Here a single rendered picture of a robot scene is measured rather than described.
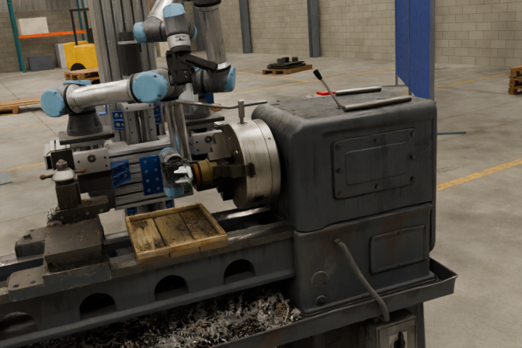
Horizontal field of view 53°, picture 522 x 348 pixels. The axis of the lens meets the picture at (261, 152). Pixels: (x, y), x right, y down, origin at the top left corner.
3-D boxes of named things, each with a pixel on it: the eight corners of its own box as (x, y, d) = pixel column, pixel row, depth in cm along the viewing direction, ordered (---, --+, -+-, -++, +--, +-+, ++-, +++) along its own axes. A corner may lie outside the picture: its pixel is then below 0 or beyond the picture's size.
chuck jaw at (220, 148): (237, 160, 192) (228, 132, 197) (239, 154, 188) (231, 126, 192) (208, 165, 189) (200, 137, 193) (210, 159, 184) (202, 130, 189)
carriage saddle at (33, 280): (102, 225, 200) (100, 210, 198) (113, 279, 157) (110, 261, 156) (18, 242, 190) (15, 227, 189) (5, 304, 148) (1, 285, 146)
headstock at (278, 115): (374, 170, 241) (373, 86, 230) (443, 202, 197) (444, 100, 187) (253, 194, 222) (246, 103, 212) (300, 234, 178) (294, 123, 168)
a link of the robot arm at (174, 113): (158, 66, 217) (179, 178, 228) (147, 69, 206) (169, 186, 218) (184, 63, 214) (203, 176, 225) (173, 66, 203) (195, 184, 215)
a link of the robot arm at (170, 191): (190, 189, 216) (187, 164, 213) (180, 199, 206) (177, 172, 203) (173, 189, 218) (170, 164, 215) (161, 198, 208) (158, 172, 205)
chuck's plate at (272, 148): (252, 184, 211) (248, 109, 200) (282, 217, 183) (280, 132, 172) (244, 186, 210) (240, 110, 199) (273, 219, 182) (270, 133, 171)
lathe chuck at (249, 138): (244, 186, 210) (240, 110, 199) (273, 219, 182) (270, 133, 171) (223, 189, 207) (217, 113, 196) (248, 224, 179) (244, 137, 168)
